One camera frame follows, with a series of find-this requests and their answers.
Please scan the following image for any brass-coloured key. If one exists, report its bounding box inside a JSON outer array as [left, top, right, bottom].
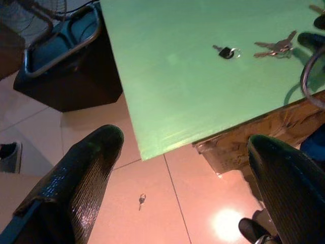
[[308, 4, 325, 14]]

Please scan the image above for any grey shoe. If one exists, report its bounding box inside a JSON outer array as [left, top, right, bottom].
[[0, 141, 23, 174]]

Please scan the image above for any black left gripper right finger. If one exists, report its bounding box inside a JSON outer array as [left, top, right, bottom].
[[247, 134, 325, 244]]

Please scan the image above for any blue cloth item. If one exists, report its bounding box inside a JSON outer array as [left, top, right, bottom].
[[300, 126, 325, 163]]

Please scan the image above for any black-headed key with ring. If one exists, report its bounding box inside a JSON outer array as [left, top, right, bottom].
[[212, 44, 242, 60]]

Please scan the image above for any blue tray with metal rim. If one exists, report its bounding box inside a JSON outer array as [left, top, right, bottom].
[[24, 4, 103, 78]]

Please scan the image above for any printed brown cardboard box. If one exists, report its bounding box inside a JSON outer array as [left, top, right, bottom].
[[192, 91, 325, 204]]

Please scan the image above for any silver key bunch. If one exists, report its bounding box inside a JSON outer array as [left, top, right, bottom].
[[253, 30, 298, 59]]

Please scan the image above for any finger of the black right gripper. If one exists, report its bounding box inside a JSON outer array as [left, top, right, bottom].
[[313, 15, 325, 31], [297, 32, 325, 53]]

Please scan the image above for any standing fan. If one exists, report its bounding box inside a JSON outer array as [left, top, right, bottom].
[[0, 0, 68, 41]]

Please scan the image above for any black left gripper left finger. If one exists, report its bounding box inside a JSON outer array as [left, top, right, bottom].
[[12, 124, 125, 244]]

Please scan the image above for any small dark key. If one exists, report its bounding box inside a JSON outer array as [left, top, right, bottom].
[[138, 193, 147, 211]]

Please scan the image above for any black storage box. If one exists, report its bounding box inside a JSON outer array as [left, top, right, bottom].
[[13, 4, 123, 113]]

